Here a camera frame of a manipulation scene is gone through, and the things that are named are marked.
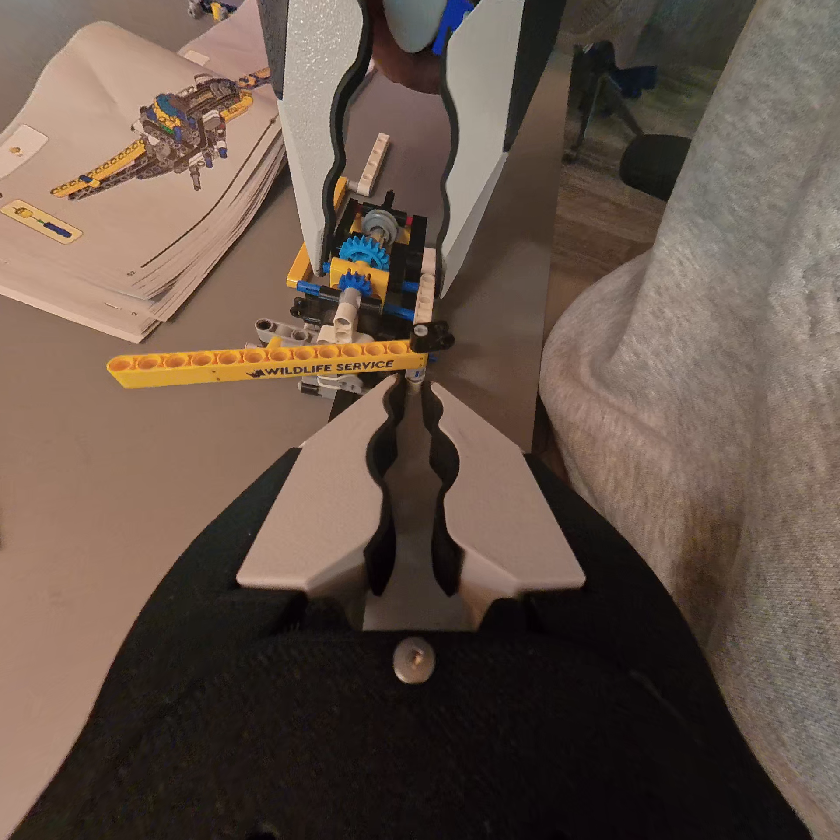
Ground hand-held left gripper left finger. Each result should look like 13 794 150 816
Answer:
235 374 403 629

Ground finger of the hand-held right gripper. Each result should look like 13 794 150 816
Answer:
276 0 370 277
437 0 527 301

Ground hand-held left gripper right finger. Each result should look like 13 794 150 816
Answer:
422 381 586 626

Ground yellow black lego model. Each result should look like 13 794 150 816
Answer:
107 176 455 400

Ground white lego beam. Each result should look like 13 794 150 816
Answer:
348 133 392 196

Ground lego instruction booklet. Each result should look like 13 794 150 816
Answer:
0 3 290 344

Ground person's right hand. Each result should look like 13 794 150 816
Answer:
374 38 448 94

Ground black folding stand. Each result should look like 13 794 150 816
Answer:
563 41 657 165

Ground black round object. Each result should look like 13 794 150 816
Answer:
619 134 694 202

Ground person's grey sweatpants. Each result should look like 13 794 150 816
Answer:
539 0 840 840

